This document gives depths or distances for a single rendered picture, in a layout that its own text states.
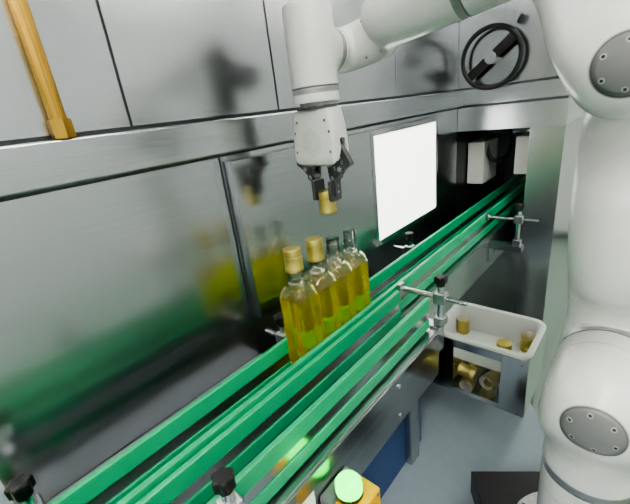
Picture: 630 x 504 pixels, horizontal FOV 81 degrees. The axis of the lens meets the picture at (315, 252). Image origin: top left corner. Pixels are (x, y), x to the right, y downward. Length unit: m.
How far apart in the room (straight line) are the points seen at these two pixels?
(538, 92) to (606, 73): 1.18
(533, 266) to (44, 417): 1.61
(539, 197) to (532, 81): 0.41
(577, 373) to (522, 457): 0.56
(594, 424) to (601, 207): 0.25
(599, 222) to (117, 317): 0.69
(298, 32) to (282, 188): 0.30
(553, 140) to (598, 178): 1.08
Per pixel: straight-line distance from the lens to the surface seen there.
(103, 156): 0.63
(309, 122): 0.70
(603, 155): 0.56
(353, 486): 0.67
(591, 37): 0.45
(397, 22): 0.59
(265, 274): 0.81
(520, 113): 1.62
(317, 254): 0.71
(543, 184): 1.64
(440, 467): 1.05
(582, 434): 0.57
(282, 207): 0.82
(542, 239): 1.70
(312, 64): 0.68
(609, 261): 0.54
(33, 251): 0.64
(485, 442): 1.11
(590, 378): 0.56
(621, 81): 0.43
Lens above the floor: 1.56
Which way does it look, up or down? 21 degrees down
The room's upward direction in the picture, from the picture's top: 7 degrees counter-clockwise
